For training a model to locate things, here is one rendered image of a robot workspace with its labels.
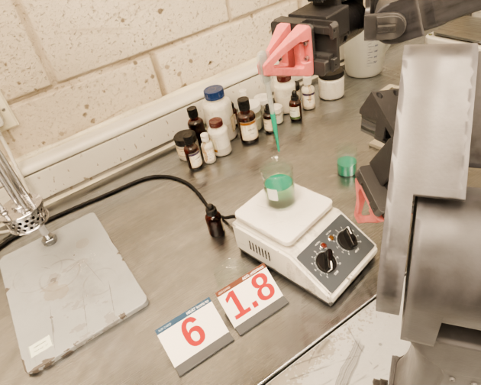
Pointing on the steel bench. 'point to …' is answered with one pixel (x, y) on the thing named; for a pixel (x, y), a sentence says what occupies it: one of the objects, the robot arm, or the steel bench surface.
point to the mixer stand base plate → (67, 291)
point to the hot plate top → (266, 221)
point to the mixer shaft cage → (8, 217)
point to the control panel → (353, 257)
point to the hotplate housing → (287, 260)
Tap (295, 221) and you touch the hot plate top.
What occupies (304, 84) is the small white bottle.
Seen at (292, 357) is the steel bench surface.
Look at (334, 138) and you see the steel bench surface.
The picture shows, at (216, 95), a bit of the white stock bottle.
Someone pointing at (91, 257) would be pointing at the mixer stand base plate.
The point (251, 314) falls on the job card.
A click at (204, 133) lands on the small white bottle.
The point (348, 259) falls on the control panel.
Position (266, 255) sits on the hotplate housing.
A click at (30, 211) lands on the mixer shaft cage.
